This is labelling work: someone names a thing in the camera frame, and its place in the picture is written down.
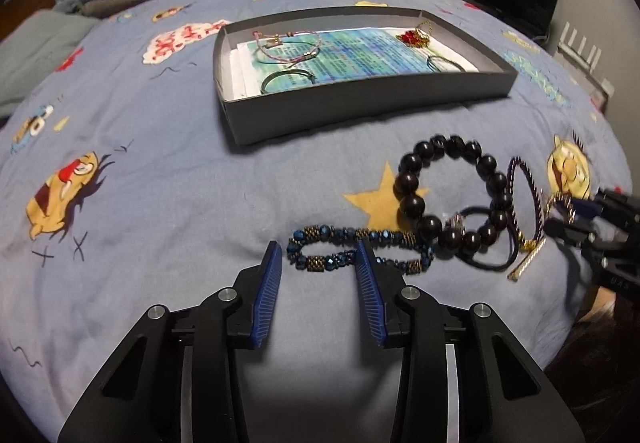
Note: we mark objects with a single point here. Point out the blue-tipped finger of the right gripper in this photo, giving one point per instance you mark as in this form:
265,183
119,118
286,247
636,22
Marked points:
587,208

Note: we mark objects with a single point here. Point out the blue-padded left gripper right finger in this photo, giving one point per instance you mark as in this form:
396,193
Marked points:
378,284

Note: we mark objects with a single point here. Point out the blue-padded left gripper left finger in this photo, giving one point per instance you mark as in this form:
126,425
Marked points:
257,289

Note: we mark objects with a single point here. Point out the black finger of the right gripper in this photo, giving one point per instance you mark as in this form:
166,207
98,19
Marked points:
568,233

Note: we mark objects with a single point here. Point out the gold ring bangle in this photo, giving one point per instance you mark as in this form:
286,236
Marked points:
562,203

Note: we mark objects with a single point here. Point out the thin dark wire bangle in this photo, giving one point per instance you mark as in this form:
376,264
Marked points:
439,63

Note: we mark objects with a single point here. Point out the silver metal bangle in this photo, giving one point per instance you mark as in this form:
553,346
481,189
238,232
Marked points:
286,79

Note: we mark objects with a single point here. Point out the white wifi router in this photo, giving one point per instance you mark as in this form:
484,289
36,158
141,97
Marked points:
581,58

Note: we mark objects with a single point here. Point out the blue cartoon print bedsheet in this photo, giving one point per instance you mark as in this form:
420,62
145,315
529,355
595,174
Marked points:
169,209

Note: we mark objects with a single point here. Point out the grey cardboard box tray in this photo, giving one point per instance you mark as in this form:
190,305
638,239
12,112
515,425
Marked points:
268,116

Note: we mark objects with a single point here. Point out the blue-green printed paper sheet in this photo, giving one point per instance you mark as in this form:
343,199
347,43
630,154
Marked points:
337,55

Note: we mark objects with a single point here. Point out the grey-green pillow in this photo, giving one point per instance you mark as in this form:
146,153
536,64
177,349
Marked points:
34,49

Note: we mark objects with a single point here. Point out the wooden headboard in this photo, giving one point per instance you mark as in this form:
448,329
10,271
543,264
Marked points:
14,12

